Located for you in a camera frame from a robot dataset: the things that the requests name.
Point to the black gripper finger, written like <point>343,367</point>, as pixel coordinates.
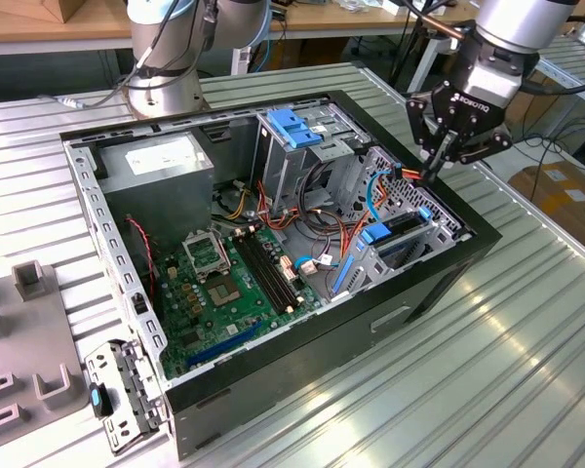
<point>419,122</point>
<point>487,146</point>

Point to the hard disk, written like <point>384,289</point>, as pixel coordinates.
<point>375,235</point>

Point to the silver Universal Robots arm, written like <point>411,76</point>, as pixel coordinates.
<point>166,73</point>

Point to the grey metal disk bay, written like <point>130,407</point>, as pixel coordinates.
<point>370,268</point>

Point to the brown cardboard box with labels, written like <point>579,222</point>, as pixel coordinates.
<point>565,205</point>

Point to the blue plastic drive latch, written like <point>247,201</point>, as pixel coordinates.
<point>290,127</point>

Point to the long wooden desk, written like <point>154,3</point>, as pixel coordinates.
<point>331,22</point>

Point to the grey metal drive cage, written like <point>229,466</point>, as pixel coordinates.
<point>283,166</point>

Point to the black RAM slot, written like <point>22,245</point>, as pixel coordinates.
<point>276,268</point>
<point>257,275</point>
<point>263,273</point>
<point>270,270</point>

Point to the black open PC case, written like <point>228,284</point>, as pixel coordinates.
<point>322,351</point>

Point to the CPU socket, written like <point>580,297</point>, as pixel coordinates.
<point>222,292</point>

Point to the grey power supply unit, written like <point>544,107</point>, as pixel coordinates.
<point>161,195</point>

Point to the green motherboard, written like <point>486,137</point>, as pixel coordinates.
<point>231,322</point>

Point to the blue expansion slot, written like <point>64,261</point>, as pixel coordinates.
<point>224,343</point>

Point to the plain cardboard box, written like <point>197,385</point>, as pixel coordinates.
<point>63,7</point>

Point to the grey parts rack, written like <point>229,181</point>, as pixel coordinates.
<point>29,331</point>

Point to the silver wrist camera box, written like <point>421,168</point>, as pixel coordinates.
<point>492,85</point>

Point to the hinged metal slot bracket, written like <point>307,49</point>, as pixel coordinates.
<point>102,363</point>

